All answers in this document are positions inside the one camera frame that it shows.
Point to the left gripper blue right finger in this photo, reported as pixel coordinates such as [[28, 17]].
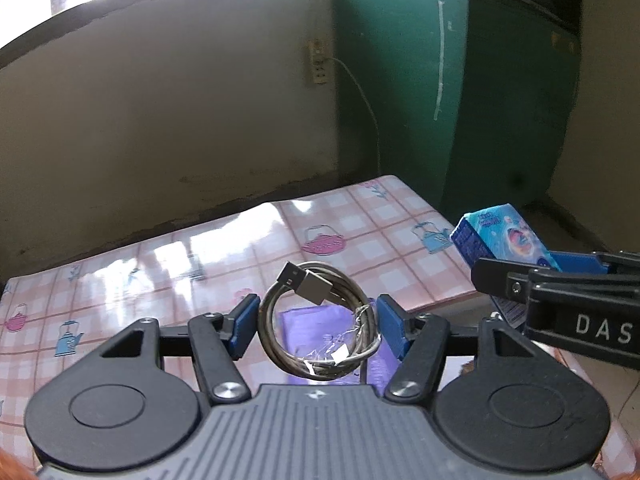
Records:
[[396, 326]]

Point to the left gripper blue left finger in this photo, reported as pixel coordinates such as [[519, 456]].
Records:
[[242, 325]]

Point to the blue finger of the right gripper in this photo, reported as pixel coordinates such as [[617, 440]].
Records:
[[579, 262]]

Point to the purple wet wipes pack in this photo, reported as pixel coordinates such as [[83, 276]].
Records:
[[318, 332]]

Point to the blue tissue box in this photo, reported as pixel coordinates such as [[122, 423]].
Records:
[[500, 232]]

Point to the pink checkered tablecloth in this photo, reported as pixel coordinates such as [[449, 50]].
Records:
[[380, 232]]

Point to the green door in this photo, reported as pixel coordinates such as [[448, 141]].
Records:
[[467, 101]]

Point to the wall power outlet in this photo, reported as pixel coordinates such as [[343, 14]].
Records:
[[318, 61]]

